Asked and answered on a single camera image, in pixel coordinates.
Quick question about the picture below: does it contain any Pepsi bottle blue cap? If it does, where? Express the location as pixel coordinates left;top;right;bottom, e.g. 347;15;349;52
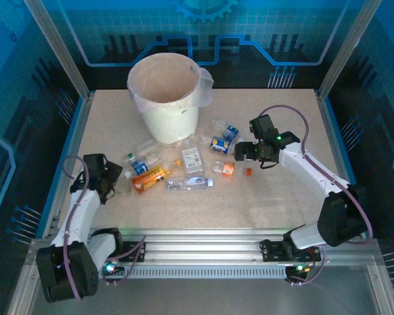
200;134;237;157

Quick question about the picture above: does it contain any small lit controller board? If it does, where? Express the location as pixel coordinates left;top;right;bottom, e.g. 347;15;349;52
101;259;125;276
284;262;313;278

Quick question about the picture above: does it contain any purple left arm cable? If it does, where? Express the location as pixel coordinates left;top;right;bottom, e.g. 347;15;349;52
61;154;148;301

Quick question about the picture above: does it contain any crushed clear water bottle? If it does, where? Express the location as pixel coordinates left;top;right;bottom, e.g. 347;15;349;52
165;176;215;192

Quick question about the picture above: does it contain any clear bottle orange label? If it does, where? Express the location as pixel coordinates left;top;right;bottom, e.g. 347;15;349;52
212;159;253;178

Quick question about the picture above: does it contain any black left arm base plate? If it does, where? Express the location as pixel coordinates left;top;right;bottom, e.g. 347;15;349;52
116;240;148;263

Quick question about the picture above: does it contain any clear capless plastic bottle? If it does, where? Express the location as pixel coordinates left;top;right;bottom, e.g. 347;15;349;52
136;138;158;152

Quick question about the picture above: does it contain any slotted grey cable duct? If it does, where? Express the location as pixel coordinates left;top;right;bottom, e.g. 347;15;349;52
98;266;292;280

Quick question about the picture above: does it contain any aluminium frame post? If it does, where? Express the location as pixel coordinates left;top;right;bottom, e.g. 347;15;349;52
316;0;383;101
23;0;95;100

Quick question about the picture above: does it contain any white ribbed plastic bin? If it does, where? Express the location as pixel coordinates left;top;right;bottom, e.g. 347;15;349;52
127;52;202;147

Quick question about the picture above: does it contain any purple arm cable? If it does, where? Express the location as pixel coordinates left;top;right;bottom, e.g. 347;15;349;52
61;154;148;301
256;104;374;286

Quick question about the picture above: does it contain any wide aluminium mounting beam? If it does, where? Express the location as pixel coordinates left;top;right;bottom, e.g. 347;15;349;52
28;228;383;267

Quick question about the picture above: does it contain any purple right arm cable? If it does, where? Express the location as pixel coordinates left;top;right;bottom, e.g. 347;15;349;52
256;104;374;286

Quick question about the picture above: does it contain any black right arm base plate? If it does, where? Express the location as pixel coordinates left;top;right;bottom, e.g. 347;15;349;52
259;238;326;263

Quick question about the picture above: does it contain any clear bottle white label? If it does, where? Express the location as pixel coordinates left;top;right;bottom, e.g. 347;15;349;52
178;138;207;180

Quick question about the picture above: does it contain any aluminium side rail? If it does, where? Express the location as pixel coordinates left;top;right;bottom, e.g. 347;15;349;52
316;91;365;230
43;91;96;239

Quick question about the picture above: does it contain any blue label bottle white cap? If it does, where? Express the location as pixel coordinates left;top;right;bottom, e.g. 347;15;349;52
123;159;151;180

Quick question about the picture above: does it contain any clear bottle dark blue label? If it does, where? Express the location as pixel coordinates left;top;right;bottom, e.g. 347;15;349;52
211;115;241;142

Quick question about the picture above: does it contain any orange juice bottle orange cap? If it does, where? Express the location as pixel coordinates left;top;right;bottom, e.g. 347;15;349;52
131;158;183;194

